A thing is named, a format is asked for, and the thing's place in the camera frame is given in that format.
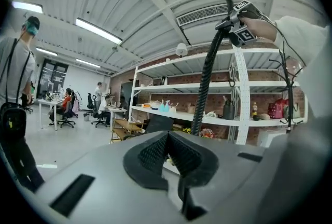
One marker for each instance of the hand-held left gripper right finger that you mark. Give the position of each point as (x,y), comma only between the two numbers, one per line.
(228,179)

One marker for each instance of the black door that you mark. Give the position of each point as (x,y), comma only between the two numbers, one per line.
(52,75)

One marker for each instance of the green and white handbag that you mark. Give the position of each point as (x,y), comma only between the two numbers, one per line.
(294,111)

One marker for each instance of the person's right hand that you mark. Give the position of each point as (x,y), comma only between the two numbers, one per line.
(262,29)

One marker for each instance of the pink handbag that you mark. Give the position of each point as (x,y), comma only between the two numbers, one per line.
(276,110)

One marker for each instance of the white rectangular table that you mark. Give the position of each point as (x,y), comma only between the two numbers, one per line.
(118,110)
(50,101)

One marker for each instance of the white microwave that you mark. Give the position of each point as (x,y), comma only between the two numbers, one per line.
(268,138)

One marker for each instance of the black coat rack stand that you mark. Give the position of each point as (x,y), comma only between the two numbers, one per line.
(290,98)

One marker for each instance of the blue spray bottle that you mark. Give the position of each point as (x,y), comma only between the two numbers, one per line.
(162,106)
(168,106)

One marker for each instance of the white ceiling air conditioner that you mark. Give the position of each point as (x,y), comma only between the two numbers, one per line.
(205,14)

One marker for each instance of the black office chair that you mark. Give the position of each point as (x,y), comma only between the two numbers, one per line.
(97,114)
(68,111)
(90,101)

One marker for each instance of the white metal shelving unit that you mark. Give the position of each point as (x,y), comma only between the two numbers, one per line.
(242,75)

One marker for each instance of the black folding chair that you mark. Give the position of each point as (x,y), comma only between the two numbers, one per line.
(159,124)

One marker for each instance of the yellow-capped drink bottle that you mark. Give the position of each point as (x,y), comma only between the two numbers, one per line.
(254,111)

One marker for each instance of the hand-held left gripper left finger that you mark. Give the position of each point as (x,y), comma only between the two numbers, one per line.
(109,166)

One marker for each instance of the colourful artificial flowers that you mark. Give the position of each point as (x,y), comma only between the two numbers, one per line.
(207,133)

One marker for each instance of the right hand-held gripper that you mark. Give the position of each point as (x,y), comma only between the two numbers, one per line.
(245,35)

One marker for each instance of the long ceiling light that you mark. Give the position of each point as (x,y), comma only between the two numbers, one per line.
(27,7)
(98,31)
(46,52)
(88,62)

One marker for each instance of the white wall lamp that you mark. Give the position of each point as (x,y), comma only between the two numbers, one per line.
(181,49)

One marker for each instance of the dark grey jug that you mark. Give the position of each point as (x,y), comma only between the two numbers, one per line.
(228,111)

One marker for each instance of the person's right forearm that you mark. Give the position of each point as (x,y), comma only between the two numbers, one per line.
(306,41)

